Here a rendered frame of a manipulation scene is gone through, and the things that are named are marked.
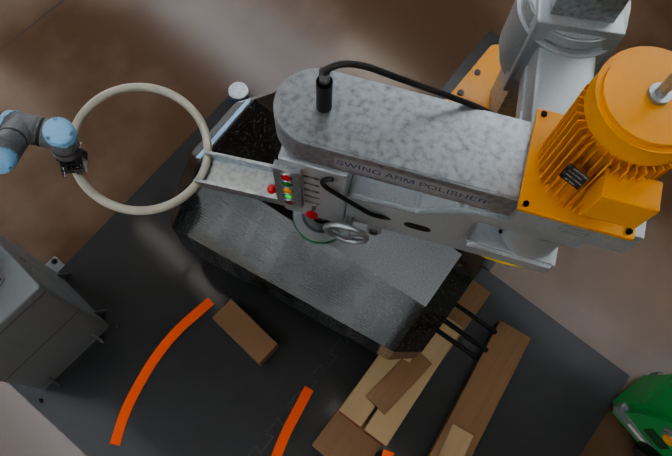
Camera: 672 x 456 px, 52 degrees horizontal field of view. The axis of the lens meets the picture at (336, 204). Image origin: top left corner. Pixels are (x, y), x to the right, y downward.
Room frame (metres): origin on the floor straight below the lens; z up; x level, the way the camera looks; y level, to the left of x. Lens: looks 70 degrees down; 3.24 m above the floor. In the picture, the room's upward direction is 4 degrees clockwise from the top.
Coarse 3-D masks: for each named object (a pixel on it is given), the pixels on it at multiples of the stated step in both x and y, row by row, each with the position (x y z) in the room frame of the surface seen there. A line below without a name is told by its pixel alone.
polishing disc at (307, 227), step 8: (296, 216) 0.79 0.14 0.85; (304, 216) 0.80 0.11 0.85; (296, 224) 0.76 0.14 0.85; (304, 224) 0.77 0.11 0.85; (312, 224) 0.77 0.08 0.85; (320, 224) 0.77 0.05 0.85; (304, 232) 0.73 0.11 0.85; (312, 232) 0.74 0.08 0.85; (320, 232) 0.74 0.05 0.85; (336, 232) 0.74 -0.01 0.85; (312, 240) 0.71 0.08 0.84; (320, 240) 0.71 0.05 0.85; (328, 240) 0.71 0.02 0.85
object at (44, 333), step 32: (0, 256) 0.56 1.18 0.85; (32, 256) 0.70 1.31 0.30; (0, 288) 0.45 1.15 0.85; (32, 288) 0.46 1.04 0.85; (64, 288) 0.58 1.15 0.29; (0, 320) 0.34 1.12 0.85; (32, 320) 0.37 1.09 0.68; (64, 320) 0.41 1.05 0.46; (96, 320) 0.46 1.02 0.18; (0, 352) 0.25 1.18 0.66; (32, 352) 0.28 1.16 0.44; (64, 352) 0.32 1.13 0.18; (32, 384) 0.17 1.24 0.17
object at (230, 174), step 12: (216, 156) 0.94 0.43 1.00; (228, 156) 0.94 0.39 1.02; (216, 168) 0.91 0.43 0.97; (228, 168) 0.91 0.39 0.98; (240, 168) 0.91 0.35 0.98; (252, 168) 0.91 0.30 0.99; (264, 168) 0.91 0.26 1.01; (204, 180) 0.85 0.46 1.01; (216, 180) 0.87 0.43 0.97; (228, 180) 0.87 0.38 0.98; (240, 180) 0.87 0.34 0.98; (252, 180) 0.87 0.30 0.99; (264, 180) 0.87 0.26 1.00; (228, 192) 0.82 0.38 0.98; (240, 192) 0.81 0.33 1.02; (252, 192) 0.81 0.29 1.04; (264, 192) 0.82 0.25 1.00
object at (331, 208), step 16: (288, 160) 0.72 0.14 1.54; (320, 176) 0.70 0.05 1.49; (336, 176) 0.69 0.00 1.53; (352, 176) 0.76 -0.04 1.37; (304, 192) 0.71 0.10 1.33; (320, 192) 0.70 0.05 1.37; (288, 208) 0.72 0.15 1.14; (304, 208) 0.71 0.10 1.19; (320, 208) 0.70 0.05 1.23; (336, 208) 0.69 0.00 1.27
